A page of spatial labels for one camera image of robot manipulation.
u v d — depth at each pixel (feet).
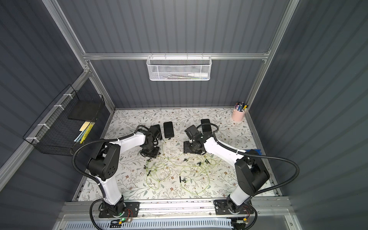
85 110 2.68
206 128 3.41
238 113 3.45
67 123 2.44
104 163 1.64
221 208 2.41
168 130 3.45
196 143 2.42
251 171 1.49
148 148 2.63
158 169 2.87
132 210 2.38
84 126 2.48
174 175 2.80
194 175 2.80
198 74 2.86
